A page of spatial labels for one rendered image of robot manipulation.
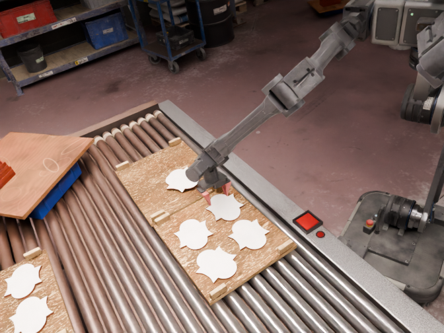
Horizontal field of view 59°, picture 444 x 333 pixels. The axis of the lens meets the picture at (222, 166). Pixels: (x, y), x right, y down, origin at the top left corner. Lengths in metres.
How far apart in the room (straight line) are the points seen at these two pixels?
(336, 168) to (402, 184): 0.47
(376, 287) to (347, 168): 1.87
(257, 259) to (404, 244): 1.14
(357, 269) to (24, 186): 1.31
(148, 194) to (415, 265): 1.38
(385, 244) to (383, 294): 0.99
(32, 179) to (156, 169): 0.51
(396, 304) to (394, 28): 0.89
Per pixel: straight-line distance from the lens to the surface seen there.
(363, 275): 1.33
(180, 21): 5.84
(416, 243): 2.32
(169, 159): 1.79
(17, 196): 1.76
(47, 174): 1.79
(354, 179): 3.00
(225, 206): 1.48
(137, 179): 1.74
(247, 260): 1.33
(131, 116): 2.19
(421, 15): 1.49
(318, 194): 2.87
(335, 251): 1.37
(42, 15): 5.38
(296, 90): 1.09
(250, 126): 1.20
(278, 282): 1.29
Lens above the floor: 1.99
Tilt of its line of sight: 39 degrees down
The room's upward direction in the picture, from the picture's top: 10 degrees counter-clockwise
